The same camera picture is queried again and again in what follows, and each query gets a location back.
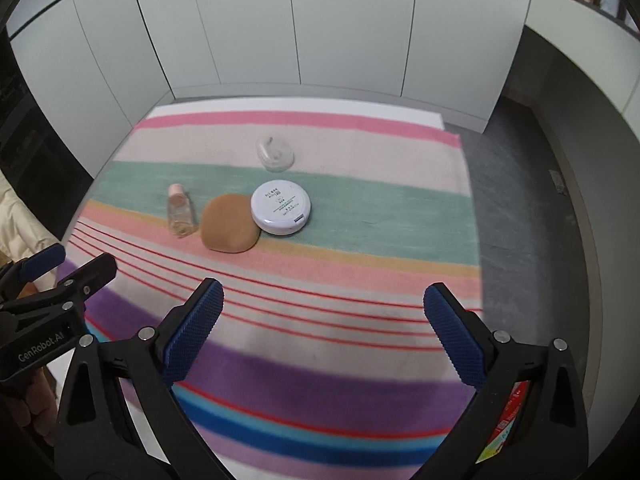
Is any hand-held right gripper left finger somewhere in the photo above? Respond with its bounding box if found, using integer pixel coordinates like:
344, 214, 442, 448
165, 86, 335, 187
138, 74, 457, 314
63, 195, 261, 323
54, 277, 225, 480

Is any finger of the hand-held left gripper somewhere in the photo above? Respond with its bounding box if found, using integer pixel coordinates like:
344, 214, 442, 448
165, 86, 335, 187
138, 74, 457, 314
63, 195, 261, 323
0, 243, 66, 294
50, 253, 118, 311

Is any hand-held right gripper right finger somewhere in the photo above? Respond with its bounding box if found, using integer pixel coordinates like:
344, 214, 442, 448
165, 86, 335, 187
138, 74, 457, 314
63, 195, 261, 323
423, 282, 591, 480

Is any brown round powder puff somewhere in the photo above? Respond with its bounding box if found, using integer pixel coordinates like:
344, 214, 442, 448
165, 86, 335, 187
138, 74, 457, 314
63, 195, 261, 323
200, 193, 261, 254

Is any small clear bottle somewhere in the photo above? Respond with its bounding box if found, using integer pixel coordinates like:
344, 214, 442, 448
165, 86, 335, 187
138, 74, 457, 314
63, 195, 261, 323
166, 183, 199, 237

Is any white round compact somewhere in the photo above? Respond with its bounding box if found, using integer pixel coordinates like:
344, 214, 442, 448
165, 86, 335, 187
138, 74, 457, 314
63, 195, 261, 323
250, 180, 314, 235

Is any clear dome lid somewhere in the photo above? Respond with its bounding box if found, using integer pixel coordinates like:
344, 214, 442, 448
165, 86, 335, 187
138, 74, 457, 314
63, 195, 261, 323
255, 135, 295, 173

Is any person's left hand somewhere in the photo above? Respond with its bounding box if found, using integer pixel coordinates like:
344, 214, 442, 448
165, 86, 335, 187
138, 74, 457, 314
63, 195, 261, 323
10, 394, 54, 441

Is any cream padded chair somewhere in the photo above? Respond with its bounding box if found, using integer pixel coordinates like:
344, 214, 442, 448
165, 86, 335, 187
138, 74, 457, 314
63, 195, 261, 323
0, 170, 57, 261

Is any red printed packet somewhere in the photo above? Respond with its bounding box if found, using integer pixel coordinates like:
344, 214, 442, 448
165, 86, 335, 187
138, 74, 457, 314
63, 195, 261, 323
475, 380, 531, 463

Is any striped colourful cloth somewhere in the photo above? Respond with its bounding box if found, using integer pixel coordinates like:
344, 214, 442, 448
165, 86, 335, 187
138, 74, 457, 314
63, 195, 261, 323
50, 105, 483, 480

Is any black glass panel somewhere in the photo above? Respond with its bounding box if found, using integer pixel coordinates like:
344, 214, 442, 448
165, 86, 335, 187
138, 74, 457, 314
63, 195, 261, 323
0, 25, 96, 241

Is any white table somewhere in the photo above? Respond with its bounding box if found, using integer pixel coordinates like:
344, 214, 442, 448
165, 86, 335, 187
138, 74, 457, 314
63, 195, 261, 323
45, 96, 447, 480

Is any white counter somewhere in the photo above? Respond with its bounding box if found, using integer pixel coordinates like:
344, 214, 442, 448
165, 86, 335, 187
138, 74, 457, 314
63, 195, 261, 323
522, 0, 640, 116

